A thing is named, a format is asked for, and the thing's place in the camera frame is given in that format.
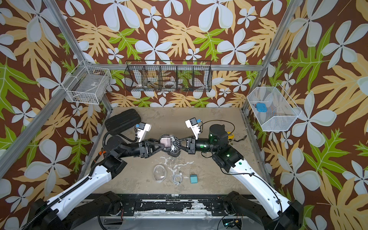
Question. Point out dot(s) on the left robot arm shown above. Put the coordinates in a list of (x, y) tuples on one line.
[(62, 210)]

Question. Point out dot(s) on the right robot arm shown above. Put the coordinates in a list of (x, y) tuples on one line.
[(272, 210)]

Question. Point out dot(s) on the black wire basket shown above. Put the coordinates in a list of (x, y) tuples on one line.
[(168, 75)]

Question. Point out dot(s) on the black hard plastic case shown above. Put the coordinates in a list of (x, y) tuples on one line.
[(123, 121)]

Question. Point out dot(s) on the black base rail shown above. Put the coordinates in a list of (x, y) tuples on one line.
[(134, 204)]

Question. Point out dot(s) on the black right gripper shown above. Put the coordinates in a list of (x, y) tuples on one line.
[(190, 149)]

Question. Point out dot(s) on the teal charger plug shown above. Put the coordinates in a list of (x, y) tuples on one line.
[(193, 179)]

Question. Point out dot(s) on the yellow tape measure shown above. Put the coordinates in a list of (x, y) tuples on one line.
[(230, 136)]

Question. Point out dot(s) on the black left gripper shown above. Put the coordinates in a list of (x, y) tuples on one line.
[(144, 151)]

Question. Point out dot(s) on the blue object in basket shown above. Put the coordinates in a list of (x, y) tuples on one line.
[(261, 107)]

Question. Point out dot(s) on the white mesh basket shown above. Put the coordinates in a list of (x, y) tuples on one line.
[(282, 111)]

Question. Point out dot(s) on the white wire basket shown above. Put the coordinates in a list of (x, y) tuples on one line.
[(87, 83)]

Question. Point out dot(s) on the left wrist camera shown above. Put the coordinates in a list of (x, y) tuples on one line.
[(141, 130)]

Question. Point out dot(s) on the pink charger plug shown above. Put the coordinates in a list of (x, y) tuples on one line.
[(166, 142)]

